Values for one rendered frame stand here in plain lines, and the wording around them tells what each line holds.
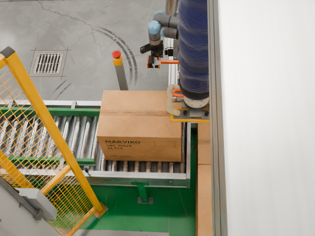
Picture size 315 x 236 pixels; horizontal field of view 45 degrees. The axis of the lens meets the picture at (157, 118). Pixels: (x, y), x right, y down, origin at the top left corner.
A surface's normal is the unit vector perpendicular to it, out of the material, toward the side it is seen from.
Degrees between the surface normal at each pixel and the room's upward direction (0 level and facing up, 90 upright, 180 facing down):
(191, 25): 88
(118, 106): 0
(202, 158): 0
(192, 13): 80
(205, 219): 0
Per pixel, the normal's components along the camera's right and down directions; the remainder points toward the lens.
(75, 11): -0.05, -0.52
